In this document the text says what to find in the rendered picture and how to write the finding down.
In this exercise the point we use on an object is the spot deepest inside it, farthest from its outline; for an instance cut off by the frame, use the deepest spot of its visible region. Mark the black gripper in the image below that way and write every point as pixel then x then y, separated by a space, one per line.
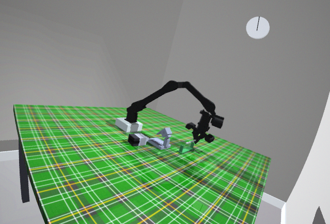
pixel 201 128

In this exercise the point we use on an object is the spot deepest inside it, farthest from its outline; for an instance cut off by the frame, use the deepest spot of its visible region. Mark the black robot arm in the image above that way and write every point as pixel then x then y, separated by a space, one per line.
pixel 217 121

